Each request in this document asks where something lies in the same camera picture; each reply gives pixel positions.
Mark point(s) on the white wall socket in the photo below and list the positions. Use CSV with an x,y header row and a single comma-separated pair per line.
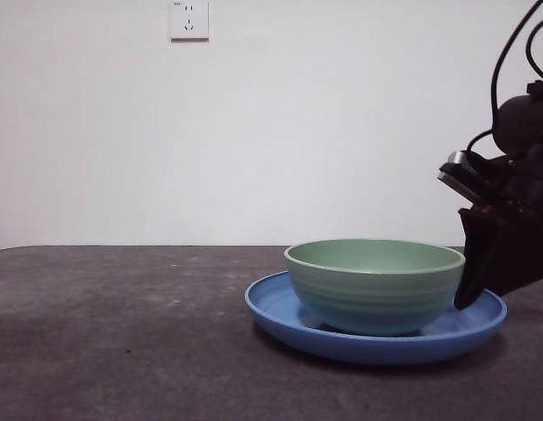
x,y
188,19

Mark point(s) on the blue round plate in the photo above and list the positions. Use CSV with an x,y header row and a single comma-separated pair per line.
x,y
376,348

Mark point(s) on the green ribbed bowl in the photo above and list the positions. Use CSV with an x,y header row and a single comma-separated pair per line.
x,y
372,298

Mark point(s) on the pale grey right wrist camera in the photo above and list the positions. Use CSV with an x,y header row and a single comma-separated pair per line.
x,y
457,157

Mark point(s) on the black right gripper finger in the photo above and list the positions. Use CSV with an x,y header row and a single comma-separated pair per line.
x,y
525,254
475,254

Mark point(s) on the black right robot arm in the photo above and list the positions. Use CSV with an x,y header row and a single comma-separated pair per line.
x,y
516,118

